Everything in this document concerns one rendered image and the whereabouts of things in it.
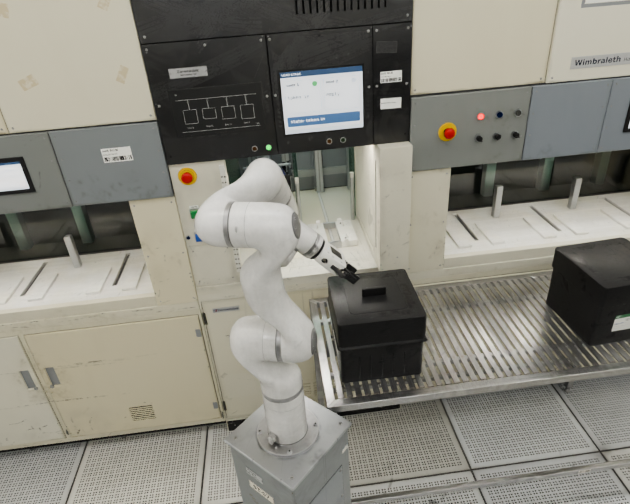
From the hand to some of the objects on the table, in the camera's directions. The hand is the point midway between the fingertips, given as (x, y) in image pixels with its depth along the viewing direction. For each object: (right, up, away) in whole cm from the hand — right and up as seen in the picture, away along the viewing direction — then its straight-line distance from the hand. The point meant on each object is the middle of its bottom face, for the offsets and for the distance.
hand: (351, 273), depth 161 cm
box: (+96, -18, +26) cm, 101 cm away
